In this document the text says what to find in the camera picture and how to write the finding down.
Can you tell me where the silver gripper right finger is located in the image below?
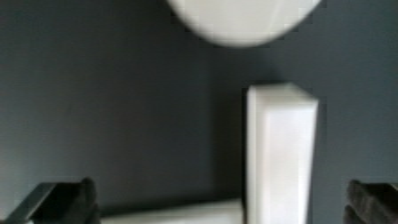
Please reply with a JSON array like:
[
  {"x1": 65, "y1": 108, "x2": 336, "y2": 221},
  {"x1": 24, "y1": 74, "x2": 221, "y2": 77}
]
[{"x1": 343, "y1": 180, "x2": 398, "y2": 224}]

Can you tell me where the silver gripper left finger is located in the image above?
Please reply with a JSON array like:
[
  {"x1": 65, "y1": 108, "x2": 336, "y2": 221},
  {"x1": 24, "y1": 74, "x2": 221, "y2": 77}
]
[{"x1": 0, "y1": 178, "x2": 102, "y2": 224}]

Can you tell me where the white lamp bulb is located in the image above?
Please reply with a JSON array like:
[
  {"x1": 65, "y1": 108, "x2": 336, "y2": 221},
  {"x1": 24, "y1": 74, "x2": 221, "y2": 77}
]
[{"x1": 166, "y1": 0, "x2": 322, "y2": 48}]

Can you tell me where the white U-shaped frame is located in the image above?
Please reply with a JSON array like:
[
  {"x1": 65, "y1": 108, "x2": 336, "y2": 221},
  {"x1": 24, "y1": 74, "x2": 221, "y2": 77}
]
[{"x1": 102, "y1": 84, "x2": 319, "y2": 224}]

